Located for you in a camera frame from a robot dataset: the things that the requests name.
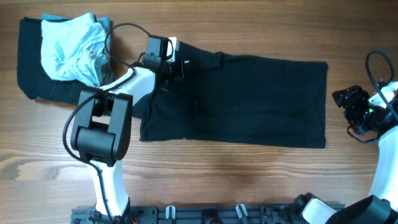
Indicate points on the black polo shirt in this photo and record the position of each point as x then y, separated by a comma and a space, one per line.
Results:
238, 98

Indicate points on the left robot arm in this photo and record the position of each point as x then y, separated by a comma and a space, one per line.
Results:
101, 126

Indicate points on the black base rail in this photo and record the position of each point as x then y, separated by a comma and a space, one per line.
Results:
267, 213

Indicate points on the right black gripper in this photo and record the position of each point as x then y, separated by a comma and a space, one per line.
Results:
354, 98

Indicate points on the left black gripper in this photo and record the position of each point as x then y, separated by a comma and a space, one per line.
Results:
179, 73

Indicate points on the black folded garment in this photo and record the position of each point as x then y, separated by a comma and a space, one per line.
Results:
31, 77

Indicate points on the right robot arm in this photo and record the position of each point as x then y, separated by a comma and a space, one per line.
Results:
380, 206

